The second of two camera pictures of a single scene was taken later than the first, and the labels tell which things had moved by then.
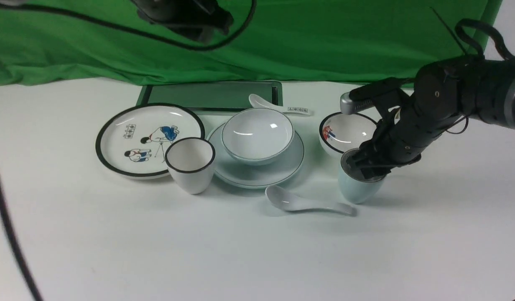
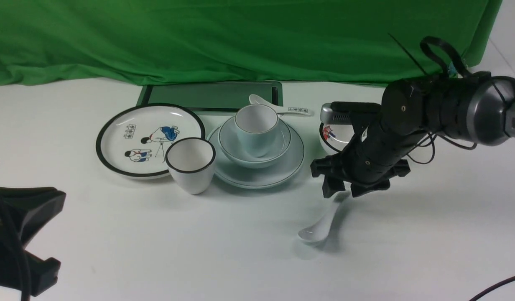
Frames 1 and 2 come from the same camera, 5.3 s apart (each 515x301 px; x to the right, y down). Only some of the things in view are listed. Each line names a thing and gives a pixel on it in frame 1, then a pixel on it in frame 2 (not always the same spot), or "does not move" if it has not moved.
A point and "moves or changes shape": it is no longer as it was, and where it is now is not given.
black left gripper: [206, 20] to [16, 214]
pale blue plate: [270, 174] does not move
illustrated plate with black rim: [131, 142] does not move
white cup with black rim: [190, 162] does not move
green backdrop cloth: [287, 39] does not move
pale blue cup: [353, 183] moves or changes shape
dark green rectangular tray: [227, 98] does not move
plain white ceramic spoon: [284, 200] to [319, 231]
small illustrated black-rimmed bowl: [339, 132] does not move
